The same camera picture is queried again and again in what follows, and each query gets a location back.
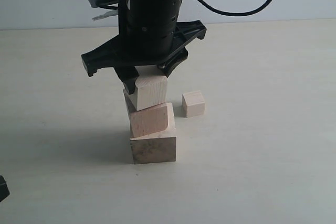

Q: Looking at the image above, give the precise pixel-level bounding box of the small wooden cube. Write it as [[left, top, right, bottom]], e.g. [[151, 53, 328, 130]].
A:
[[182, 91, 205, 118]]

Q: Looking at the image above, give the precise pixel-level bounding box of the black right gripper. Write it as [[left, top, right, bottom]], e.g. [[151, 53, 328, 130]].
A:
[[81, 0, 206, 94]]

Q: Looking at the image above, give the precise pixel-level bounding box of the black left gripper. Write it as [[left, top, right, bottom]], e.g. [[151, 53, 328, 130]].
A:
[[0, 175, 9, 202]]

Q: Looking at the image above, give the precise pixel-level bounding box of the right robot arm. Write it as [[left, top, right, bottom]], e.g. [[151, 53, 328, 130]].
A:
[[81, 0, 206, 94]]

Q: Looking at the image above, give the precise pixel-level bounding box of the medium wooden cube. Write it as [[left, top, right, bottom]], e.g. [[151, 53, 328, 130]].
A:
[[123, 90, 169, 137]]

